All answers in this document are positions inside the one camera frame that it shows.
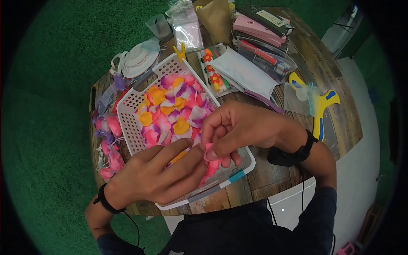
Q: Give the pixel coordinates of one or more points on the white perforated plastic basket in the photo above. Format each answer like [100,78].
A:
[130,108]

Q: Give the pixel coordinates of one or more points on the pink flat box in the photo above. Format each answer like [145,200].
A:
[255,30]

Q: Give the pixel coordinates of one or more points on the empty clear organza pouch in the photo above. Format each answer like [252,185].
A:
[298,98]

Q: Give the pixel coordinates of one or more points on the person's left hand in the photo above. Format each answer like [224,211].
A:
[143,178]

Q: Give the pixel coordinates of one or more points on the flower sticker packet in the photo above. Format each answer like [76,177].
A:
[214,78]

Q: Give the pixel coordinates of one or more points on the person's right fingers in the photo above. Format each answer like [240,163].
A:
[212,124]

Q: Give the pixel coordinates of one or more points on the black flat box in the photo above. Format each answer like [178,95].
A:
[264,17]

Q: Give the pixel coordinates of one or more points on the person's body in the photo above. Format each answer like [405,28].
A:
[239,231]

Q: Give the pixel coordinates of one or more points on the single pink fabric petal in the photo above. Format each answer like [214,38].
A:
[214,165]

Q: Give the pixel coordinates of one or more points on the clear case of markers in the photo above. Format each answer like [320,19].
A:
[267,59]

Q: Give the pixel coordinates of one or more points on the grey translucent plastic cup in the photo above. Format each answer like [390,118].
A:
[159,27]

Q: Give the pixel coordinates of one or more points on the person's left fingers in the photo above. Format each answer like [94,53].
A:
[181,159]

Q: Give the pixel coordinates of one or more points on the red flat packet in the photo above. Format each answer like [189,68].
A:
[120,99]

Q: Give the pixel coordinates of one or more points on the yellow clothespin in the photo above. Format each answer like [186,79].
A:
[180,52]

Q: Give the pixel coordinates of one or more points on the empty purple organza pouches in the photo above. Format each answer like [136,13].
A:
[110,92]

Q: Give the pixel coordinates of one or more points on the yellow and blue boomerang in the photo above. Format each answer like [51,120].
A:
[322,105]

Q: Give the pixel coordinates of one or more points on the person's right thumb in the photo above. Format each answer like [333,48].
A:
[220,148]

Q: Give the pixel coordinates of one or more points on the stack of clear plastic bags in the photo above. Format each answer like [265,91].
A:
[186,28]

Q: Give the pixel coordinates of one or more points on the pink petal-filled organza pouch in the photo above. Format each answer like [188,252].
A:
[105,174]
[110,125]
[107,147]
[116,161]

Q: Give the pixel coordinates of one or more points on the brown paper bag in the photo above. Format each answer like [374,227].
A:
[216,19]

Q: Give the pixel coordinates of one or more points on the white fabric pouch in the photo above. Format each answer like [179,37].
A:
[245,71]

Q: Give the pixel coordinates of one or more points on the person's right hand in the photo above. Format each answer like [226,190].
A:
[255,127]

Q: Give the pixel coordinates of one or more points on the purple strip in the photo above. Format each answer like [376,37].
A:
[264,102]

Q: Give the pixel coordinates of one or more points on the pile of colourful fabric petals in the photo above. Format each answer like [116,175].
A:
[172,108]

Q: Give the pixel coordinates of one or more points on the white ribbon roll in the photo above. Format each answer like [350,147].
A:
[140,59]

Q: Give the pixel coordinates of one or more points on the black wrist band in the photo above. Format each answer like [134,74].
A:
[106,202]
[287,156]

